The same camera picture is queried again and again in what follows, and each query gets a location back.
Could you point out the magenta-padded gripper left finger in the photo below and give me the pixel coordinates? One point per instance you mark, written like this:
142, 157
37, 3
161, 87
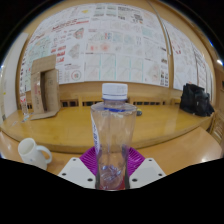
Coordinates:
75, 171

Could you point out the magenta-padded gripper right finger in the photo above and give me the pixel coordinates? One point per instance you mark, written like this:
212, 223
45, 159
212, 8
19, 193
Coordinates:
148, 171

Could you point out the clear plastic bottle white cap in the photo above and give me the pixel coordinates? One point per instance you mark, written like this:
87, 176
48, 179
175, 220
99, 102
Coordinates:
113, 133

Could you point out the white ceramic mug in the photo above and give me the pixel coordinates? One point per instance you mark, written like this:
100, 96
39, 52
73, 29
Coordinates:
31, 155

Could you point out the row of wooden chairs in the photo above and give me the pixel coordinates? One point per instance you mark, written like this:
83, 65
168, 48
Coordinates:
153, 101

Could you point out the wooden chair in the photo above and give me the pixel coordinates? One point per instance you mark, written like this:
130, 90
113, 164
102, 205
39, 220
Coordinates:
218, 128

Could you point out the black bag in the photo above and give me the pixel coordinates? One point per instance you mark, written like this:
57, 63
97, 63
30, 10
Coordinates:
196, 100

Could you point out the brown cardboard box stand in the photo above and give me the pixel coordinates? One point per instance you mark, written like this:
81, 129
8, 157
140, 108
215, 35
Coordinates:
43, 66

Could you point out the large diagram wall poster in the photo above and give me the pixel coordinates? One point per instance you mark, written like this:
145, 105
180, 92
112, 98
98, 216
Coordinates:
186, 60

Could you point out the large map wall poster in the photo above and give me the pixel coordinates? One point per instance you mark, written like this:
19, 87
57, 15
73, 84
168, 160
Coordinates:
110, 43

